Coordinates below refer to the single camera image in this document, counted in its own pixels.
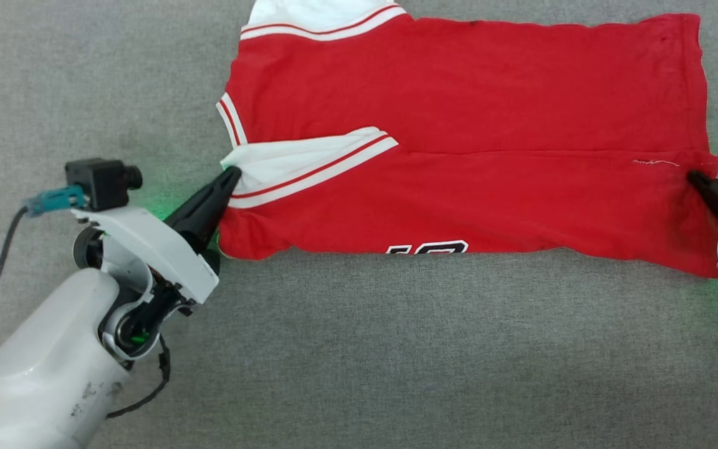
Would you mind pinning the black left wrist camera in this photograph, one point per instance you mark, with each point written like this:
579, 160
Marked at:
100, 183

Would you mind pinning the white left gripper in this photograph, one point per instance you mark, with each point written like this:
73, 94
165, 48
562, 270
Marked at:
153, 249

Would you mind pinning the red and white jersey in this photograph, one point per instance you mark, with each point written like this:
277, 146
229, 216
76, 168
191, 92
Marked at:
490, 125

